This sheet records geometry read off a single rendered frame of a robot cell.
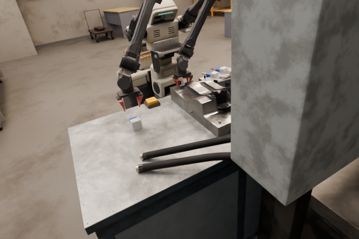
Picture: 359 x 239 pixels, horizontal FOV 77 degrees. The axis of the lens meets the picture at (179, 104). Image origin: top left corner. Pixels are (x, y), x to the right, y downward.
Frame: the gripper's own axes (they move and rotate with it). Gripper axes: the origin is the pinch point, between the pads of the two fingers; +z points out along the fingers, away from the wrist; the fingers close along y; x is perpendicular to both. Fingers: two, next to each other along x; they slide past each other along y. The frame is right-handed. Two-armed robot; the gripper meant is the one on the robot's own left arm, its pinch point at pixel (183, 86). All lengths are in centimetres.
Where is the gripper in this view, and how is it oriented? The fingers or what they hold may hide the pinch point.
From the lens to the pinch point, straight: 152.5
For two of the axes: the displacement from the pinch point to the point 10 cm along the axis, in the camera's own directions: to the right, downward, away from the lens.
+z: 1.0, 8.8, 4.6
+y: 8.6, -3.1, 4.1
